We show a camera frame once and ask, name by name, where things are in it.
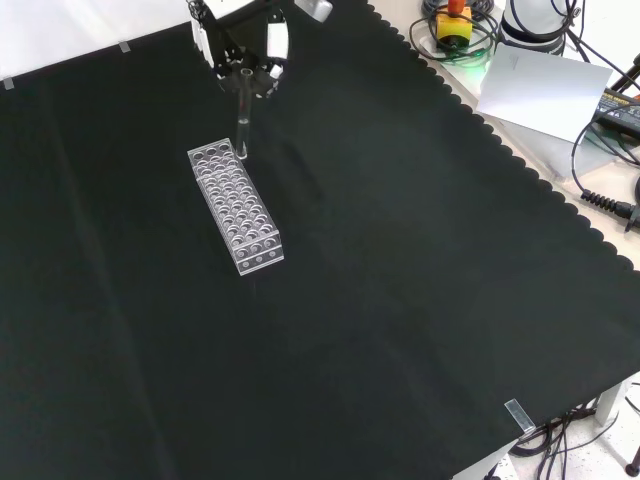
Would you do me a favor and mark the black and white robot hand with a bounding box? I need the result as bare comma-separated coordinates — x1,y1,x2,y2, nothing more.
186,0,292,99

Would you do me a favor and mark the clear glass test tube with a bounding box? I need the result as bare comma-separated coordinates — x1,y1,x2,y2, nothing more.
236,68,253,161

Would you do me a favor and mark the clear plastic test tube rack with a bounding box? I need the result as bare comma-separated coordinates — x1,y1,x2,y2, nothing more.
186,136,286,278

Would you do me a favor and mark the yellow stop button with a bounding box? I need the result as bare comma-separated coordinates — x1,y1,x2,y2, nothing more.
433,0,474,46

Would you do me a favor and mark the black bench cloth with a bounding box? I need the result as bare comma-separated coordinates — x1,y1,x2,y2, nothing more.
0,0,640,480

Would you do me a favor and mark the pale board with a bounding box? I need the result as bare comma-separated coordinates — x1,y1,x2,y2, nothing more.
474,41,615,146

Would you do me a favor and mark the clear board stand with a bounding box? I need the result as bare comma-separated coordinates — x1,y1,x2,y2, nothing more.
542,132,624,182

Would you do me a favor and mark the black power adapter yellow label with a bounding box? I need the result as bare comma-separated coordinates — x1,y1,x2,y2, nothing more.
592,86,640,135

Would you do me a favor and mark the black tripod leg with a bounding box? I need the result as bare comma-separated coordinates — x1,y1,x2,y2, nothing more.
610,49,640,94

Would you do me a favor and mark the clear tape strip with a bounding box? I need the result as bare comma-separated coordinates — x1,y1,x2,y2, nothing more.
503,398,537,437

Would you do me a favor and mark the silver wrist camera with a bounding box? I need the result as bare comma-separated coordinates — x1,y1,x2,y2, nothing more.
293,0,335,24

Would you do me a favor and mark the black ribbed cable plug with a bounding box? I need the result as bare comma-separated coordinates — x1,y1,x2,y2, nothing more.
579,188,640,232

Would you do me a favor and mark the black cable bundle under bench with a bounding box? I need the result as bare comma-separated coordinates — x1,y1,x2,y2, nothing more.
482,407,624,480

